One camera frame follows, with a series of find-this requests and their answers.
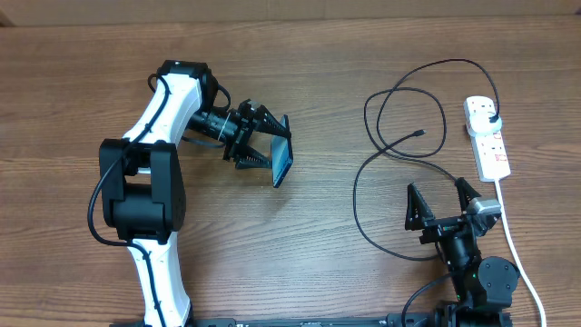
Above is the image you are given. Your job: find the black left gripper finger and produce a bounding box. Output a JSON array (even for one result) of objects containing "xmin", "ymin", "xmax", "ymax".
[
  {"xmin": 234, "ymin": 145, "xmax": 272, "ymax": 170},
  {"xmin": 252, "ymin": 105, "xmax": 291, "ymax": 139}
]

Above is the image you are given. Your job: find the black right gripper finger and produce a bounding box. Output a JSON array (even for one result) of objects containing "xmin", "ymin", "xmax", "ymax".
[
  {"xmin": 455, "ymin": 177, "xmax": 480, "ymax": 212},
  {"xmin": 405, "ymin": 183, "xmax": 435, "ymax": 231}
]

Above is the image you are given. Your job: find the Galaxy smartphone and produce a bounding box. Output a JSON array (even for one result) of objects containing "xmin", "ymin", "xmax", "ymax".
[{"xmin": 271, "ymin": 135, "xmax": 293, "ymax": 188}]

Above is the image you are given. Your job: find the black USB charging cable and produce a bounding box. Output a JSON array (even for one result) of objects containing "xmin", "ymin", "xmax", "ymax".
[{"xmin": 352, "ymin": 58, "xmax": 501, "ymax": 263}]

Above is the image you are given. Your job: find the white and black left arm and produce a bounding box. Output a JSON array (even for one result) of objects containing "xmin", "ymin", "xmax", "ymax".
[{"xmin": 87, "ymin": 60, "xmax": 293, "ymax": 326}]

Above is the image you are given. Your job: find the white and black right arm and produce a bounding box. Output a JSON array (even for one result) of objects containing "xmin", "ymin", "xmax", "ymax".
[{"xmin": 399, "ymin": 178, "xmax": 520, "ymax": 327}]

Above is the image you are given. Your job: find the white charger plug adapter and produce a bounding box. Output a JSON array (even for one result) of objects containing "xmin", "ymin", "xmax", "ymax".
[{"xmin": 467, "ymin": 112, "xmax": 503, "ymax": 137}]

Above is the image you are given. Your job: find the white power strip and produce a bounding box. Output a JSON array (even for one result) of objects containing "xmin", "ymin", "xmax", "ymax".
[{"xmin": 463, "ymin": 95, "xmax": 511, "ymax": 182}]

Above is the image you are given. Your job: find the white power strip cord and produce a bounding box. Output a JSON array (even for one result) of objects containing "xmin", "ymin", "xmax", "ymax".
[{"xmin": 493, "ymin": 179, "xmax": 548, "ymax": 327}]

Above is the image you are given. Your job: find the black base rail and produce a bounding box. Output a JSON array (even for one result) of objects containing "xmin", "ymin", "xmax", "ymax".
[{"xmin": 108, "ymin": 312, "xmax": 514, "ymax": 327}]

